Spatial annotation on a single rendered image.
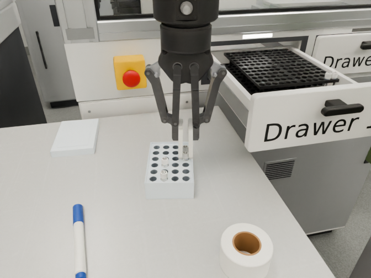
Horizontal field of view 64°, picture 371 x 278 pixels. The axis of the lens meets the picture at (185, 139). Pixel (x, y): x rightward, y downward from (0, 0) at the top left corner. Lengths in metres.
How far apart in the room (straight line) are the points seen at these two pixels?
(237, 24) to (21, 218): 0.62
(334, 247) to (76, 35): 1.33
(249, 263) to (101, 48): 0.56
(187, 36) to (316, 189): 0.96
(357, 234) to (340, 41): 1.00
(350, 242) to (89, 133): 1.27
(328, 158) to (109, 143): 0.79
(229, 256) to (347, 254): 1.18
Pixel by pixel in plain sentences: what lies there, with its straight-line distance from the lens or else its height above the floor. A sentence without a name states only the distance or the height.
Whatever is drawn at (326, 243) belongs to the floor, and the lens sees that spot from 1.56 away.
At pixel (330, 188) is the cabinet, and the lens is 1.31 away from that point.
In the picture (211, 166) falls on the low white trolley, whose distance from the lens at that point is 0.60.
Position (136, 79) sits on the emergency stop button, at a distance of 0.70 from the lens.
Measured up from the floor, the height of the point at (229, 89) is 0.87.
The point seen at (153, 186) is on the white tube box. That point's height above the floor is 0.79.
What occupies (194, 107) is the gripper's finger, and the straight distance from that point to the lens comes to 0.49.
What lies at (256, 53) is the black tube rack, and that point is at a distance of 0.81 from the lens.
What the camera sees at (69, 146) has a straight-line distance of 0.68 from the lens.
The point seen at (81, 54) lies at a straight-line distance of 0.76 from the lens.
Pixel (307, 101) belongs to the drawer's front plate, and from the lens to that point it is 0.55.
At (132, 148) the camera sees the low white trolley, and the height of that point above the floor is 0.76.
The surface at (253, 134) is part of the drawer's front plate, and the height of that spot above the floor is 0.86.
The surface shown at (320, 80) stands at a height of 0.90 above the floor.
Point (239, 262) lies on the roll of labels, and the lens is 0.41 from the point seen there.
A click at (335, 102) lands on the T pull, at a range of 0.57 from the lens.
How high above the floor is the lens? 1.14
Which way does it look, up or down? 33 degrees down
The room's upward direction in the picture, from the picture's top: straight up
